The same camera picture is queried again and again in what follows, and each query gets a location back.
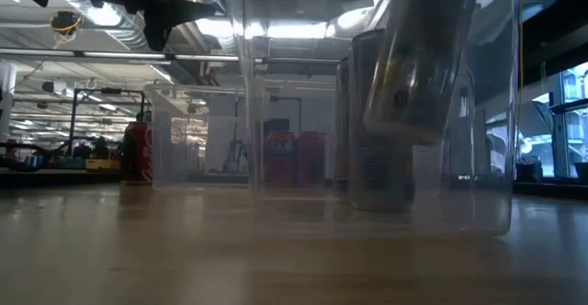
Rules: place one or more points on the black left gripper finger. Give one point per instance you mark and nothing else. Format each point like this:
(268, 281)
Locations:
(170, 13)

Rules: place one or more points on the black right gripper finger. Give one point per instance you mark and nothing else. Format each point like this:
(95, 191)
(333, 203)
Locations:
(427, 80)

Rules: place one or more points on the clear plastic bin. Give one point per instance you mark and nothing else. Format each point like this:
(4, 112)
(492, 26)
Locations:
(464, 158)
(193, 158)
(482, 204)

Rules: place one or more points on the orange-red Fanta can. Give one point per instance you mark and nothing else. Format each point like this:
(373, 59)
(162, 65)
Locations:
(311, 158)
(280, 158)

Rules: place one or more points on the red Coca-Cola can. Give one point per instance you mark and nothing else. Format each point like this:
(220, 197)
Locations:
(138, 153)

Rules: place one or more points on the bright light panel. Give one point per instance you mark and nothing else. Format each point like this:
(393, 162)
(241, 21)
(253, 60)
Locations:
(294, 30)

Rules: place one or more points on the grey junction box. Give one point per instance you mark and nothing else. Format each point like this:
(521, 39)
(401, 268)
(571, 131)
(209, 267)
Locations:
(312, 1)

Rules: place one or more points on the white poster board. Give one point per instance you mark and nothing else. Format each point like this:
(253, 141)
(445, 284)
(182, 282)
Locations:
(227, 149)

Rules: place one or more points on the window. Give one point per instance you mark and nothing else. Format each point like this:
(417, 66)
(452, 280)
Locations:
(576, 130)

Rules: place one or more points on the yellow box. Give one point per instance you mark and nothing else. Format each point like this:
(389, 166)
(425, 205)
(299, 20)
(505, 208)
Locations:
(98, 164)

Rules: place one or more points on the ribbed silver ventilation duct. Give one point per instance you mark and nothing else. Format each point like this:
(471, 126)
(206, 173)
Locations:
(124, 34)

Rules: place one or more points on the long white conduit rail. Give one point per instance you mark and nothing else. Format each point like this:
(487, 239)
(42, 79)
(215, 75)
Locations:
(124, 55)

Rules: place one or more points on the black background rig frame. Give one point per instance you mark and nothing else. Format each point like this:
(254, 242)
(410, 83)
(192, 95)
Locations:
(111, 91)

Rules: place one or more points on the black frame clamp post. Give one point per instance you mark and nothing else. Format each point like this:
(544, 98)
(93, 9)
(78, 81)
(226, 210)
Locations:
(143, 116)

